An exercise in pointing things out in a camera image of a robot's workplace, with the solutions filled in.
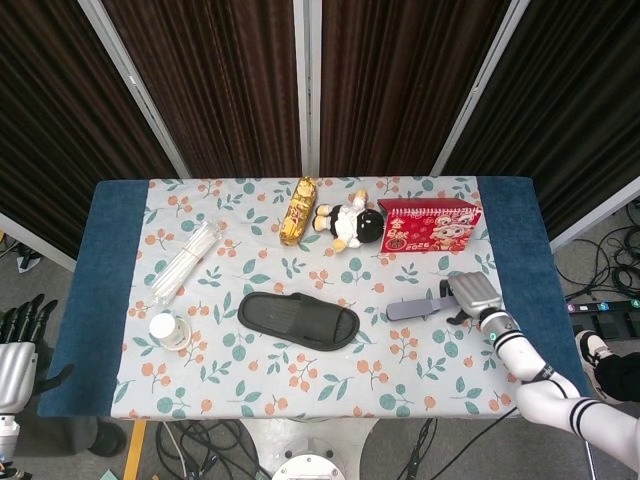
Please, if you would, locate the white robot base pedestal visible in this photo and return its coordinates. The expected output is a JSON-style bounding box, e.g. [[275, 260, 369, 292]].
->
[[239, 417, 381, 480]]

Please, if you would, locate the gold foil snack package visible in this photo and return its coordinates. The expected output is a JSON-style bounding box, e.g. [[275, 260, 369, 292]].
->
[[278, 175, 318, 247]]

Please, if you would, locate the red spiral desk calendar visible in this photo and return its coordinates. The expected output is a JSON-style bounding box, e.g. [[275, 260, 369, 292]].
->
[[375, 197, 484, 255]]

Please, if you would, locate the clear plastic bag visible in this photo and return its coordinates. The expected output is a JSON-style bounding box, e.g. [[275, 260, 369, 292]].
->
[[151, 221, 226, 306]]

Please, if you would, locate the black floor cable tangle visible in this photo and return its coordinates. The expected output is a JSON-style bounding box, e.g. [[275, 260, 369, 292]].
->
[[154, 419, 276, 480], [564, 199, 640, 301]]

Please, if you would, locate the black shoe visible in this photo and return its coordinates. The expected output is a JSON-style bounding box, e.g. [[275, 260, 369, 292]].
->
[[84, 417, 129, 457]]

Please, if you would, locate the black slipper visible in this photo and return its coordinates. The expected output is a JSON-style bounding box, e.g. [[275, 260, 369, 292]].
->
[[236, 292, 361, 353]]

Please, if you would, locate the white paper cup stack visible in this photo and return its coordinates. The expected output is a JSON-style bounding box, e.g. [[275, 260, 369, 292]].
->
[[148, 310, 194, 350]]

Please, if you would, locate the brown screen panel white frame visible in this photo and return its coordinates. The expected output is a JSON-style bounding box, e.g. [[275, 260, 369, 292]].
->
[[0, 0, 191, 271], [432, 0, 640, 251], [79, 0, 321, 179], [294, 0, 526, 177]]

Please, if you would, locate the black trouser leg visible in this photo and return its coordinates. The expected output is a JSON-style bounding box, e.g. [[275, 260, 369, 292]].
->
[[594, 349, 640, 404]]

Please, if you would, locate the white and black sneaker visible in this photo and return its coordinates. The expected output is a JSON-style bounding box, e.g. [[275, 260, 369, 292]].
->
[[574, 329, 617, 396]]

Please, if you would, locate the black and white plush doll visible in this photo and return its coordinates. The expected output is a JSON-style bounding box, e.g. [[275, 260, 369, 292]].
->
[[312, 188, 386, 255]]

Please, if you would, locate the blue table cover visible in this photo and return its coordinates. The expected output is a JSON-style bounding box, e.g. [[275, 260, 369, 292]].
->
[[37, 177, 591, 419]]

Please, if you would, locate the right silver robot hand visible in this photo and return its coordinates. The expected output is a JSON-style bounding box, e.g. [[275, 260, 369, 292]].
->
[[438, 271, 503, 326]]

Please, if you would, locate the grey scrub brush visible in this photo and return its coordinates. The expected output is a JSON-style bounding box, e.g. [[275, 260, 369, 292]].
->
[[386, 294, 459, 324]]

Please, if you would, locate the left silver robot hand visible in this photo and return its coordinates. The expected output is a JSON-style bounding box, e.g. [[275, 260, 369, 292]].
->
[[0, 293, 76, 416]]

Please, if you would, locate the floral patterned tablecloth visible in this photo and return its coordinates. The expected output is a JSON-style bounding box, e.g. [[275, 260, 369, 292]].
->
[[112, 177, 521, 420]]

